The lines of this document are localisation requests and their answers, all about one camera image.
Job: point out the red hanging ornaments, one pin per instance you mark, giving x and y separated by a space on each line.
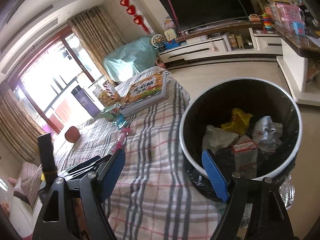
138 19

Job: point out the beige curtain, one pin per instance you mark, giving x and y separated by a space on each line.
97 34

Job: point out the pink toy box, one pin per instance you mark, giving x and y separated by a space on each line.
286 14

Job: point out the green snack box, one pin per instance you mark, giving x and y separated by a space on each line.
112 112

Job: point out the teal covered chair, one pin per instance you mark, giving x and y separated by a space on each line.
130 59

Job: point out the crumpled silver blue wrapper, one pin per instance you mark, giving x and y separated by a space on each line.
266 134

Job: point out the black television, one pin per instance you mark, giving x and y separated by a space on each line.
190 14

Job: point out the orange children's book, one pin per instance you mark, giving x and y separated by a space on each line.
145 93

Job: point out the red apple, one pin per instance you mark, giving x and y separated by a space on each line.
72 134

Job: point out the yellow snack wrapper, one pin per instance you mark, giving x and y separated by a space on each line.
239 122

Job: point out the purple thermos bottle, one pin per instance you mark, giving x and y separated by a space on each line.
85 101

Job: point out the white rimmed trash bin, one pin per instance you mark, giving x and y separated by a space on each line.
237 104

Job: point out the blue cheese stick package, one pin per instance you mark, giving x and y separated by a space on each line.
120 122

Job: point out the rainbow stacking ring toy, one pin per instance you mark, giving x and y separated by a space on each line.
267 22

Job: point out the red white carton box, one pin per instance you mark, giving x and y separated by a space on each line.
245 153

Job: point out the white tv cabinet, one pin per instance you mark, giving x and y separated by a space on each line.
261 42

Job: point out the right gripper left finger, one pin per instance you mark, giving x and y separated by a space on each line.
92 182

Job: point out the plaid table cloth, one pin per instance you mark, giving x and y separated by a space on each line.
154 197

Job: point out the clear cookie jar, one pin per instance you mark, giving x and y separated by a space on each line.
105 92

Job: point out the brown side table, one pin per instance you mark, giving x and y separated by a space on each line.
300 66

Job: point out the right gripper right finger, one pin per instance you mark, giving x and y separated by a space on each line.
269 218

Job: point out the ferris wheel toy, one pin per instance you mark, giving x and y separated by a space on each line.
158 42

